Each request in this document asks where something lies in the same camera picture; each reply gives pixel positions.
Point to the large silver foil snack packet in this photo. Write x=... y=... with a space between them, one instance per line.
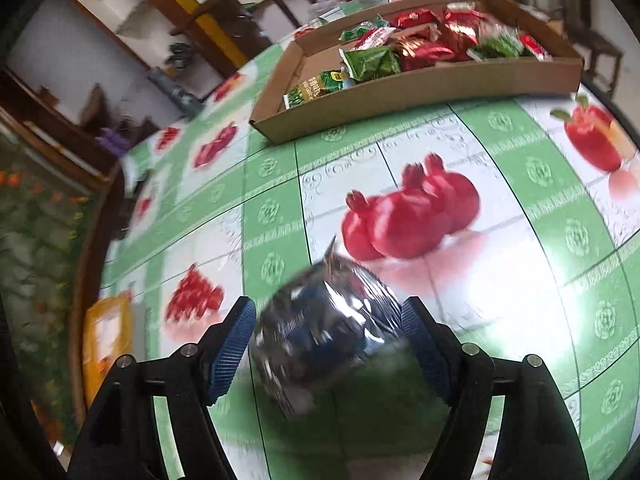
x=325 y=340

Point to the grey flashlight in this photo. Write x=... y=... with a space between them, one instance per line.
x=175 y=92

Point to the yellow bag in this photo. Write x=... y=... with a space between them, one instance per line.
x=107 y=340

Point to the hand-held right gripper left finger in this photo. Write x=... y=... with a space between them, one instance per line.
x=230 y=355

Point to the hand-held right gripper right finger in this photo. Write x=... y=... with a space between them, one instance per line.
x=425 y=350

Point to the floral wall poster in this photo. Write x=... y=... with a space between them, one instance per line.
x=35 y=260

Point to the fruit print tablecloth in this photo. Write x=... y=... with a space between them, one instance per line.
x=550 y=220

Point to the cardboard tray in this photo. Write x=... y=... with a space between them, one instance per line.
x=425 y=95

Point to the purple bottles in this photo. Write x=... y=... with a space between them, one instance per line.
x=115 y=141

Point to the pile of red green packets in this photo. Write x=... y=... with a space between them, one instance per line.
x=425 y=50

